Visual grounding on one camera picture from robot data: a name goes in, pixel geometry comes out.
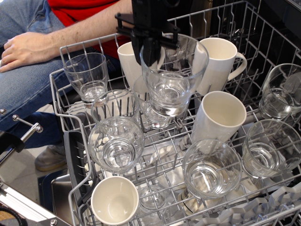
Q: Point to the clear glass far right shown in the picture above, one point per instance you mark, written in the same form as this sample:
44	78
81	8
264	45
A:
281	92

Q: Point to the grey wire dishwasher rack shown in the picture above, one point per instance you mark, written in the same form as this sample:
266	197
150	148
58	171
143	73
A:
261	30

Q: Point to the clear glass behind front-left glass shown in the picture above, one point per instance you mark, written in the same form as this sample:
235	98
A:
116	103

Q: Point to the person's bare hand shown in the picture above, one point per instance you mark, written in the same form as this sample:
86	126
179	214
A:
27	49

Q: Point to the white tilted mug centre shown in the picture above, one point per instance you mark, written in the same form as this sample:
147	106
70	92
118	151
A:
219	117

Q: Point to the small clear glass bottom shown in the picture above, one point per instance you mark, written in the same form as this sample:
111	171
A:
151	198

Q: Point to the metal clamp with black handle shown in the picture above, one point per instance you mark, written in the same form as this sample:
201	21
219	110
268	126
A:
10	144

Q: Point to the clear glass back centre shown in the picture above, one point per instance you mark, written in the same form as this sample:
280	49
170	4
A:
153	119

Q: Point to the white cup bottom left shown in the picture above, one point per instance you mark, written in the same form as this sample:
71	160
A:
115	201

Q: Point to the clear glass back left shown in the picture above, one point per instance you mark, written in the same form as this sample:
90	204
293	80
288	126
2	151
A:
88	75

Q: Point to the clear glass front left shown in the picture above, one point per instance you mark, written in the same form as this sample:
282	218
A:
116	144

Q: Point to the white mug back left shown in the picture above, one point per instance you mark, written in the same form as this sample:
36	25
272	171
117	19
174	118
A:
132	70

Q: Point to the white mug with handle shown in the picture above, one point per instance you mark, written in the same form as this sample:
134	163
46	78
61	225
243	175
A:
225	64

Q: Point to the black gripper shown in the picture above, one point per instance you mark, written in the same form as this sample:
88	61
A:
147	25

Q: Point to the clear glass front centre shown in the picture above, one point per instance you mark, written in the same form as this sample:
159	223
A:
211	169

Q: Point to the grey sneaker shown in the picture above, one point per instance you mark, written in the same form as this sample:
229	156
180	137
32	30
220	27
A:
51	158

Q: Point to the person's bare forearm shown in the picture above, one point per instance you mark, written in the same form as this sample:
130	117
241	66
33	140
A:
84	20

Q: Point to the clear glass cup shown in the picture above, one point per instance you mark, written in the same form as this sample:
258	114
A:
172	86

